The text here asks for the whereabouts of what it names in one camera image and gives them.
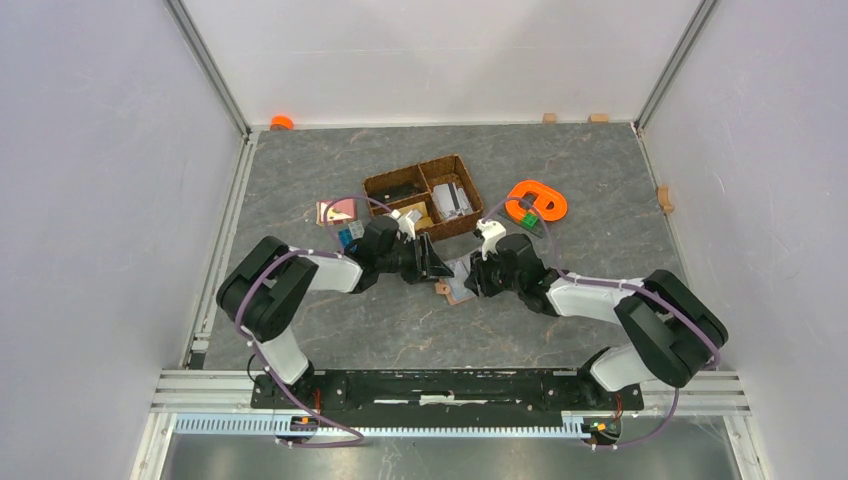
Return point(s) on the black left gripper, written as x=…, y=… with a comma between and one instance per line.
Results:
x=433, y=266

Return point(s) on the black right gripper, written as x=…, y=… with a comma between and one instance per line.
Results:
x=477, y=280

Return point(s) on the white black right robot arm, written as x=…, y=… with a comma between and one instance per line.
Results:
x=672, y=334

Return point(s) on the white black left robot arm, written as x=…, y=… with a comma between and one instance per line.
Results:
x=262, y=295

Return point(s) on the gold card front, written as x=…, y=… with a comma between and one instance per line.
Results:
x=426, y=221

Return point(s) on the black cards in basket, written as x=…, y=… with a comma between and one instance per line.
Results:
x=395, y=193

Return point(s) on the green building block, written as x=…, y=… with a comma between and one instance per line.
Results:
x=529, y=221

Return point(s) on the brown woven basket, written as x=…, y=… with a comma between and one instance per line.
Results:
x=426, y=175

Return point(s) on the blue building block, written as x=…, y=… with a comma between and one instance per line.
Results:
x=345, y=237

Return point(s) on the pink tan small box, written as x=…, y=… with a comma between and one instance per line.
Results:
x=344, y=211

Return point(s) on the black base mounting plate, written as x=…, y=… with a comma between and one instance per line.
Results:
x=446, y=397

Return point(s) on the wooden block right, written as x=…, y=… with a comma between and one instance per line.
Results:
x=599, y=118

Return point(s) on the curved wooden piece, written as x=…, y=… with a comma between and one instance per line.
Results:
x=663, y=195

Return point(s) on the orange round cap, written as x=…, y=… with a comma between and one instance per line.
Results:
x=281, y=122

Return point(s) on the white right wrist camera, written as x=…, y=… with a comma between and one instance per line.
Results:
x=490, y=232

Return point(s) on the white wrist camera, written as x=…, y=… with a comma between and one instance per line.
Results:
x=406, y=223
x=490, y=232

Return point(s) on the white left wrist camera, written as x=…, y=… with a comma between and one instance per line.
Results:
x=406, y=223

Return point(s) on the orange plastic ring toy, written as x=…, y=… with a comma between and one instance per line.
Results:
x=535, y=197

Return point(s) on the grey cable duct strip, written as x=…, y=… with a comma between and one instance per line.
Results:
x=284, y=425

